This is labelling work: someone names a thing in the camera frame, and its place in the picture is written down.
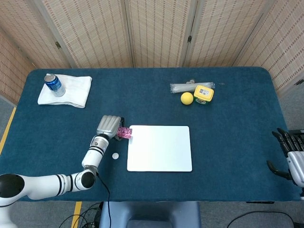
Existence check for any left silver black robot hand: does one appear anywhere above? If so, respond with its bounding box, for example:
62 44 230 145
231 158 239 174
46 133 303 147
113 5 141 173
96 115 126 141

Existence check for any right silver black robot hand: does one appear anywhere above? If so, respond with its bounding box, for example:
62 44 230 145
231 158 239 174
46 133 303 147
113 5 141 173
266 127 304 187

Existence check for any pink patterned card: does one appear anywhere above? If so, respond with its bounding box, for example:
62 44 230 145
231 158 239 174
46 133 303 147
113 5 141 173
117 126 133 141

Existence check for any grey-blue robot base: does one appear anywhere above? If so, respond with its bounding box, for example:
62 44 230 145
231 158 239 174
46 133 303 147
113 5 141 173
98 201 202 228

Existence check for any white rectangular board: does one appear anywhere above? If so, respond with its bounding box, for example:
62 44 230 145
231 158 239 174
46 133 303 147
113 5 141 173
126 125 193 172

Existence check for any dark blue tablecloth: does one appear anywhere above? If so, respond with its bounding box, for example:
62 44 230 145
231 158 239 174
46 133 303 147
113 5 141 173
0 66 301 202

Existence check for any white folded towel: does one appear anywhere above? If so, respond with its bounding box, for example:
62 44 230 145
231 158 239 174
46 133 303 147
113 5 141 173
37 73 93 109

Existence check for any blue soda can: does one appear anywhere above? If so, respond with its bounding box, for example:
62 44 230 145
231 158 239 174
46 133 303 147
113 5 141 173
44 73 67 97

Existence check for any clear plastic straw packet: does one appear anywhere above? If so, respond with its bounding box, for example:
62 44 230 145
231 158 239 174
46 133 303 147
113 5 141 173
170 81 216 95

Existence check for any yellow foam ball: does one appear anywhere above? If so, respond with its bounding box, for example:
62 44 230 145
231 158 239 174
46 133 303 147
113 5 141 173
180 92 194 105

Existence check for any green tub with yellow lid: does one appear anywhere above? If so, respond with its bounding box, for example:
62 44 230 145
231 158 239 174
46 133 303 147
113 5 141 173
193 85 215 105

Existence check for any woven bamboo folding screen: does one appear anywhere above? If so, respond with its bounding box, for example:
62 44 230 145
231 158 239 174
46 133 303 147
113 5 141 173
0 0 304 105

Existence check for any black floor cable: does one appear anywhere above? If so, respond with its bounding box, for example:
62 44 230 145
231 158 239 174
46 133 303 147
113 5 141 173
227 210 295 228
59 201 104 228

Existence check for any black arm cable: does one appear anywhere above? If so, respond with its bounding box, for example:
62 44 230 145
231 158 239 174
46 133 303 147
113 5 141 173
95 170 112 228

